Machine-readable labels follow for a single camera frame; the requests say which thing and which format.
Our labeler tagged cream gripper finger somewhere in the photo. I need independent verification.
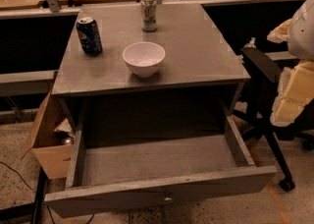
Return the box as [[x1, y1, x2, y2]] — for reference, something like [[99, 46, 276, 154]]
[[270, 61, 314, 126], [267, 19, 291, 43]]

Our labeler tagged green 7up soda can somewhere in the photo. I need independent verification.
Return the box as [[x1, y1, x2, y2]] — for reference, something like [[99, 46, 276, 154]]
[[140, 0, 157, 31]]

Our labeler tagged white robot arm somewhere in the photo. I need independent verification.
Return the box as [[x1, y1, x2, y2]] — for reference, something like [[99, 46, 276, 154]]
[[267, 0, 314, 127]]

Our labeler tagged metal drawer knob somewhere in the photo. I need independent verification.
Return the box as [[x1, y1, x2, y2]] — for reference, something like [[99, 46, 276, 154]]
[[164, 196, 173, 203]]

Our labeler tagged blue Pepsi can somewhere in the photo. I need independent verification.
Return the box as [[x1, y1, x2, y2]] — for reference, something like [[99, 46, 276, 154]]
[[76, 17, 102, 55]]

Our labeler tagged open grey top drawer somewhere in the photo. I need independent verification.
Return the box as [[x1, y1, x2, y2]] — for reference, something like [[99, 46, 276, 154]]
[[45, 116, 277, 218]]

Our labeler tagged can inside cardboard box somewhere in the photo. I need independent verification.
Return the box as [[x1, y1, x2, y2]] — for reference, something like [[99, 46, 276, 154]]
[[62, 137, 74, 145]]

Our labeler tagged black office chair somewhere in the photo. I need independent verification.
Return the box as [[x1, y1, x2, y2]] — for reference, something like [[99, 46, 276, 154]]
[[234, 47, 314, 192]]

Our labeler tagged white ceramic bowl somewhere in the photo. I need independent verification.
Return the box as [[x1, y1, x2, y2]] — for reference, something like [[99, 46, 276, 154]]
[[123, 41, 166, 78]]

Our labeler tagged cardboard box on floor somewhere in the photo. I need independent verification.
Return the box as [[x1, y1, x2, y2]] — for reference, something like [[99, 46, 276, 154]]
[[21, 70, 75, 181]]

